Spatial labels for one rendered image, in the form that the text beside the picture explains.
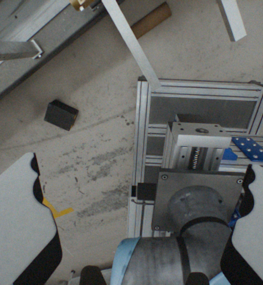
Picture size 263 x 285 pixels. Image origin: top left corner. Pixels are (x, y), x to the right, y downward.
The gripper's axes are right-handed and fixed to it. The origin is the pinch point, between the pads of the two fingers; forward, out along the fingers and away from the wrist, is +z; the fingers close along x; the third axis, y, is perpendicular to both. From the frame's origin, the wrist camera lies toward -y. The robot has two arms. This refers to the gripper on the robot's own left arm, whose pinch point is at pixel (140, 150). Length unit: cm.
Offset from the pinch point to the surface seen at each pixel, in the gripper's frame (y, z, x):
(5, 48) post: -4, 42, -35
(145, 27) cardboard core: -16, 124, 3
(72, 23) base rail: -12, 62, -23
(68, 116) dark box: 43, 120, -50
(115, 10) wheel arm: -14, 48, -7
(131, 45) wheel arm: -6.2, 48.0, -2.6
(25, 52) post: -3, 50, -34
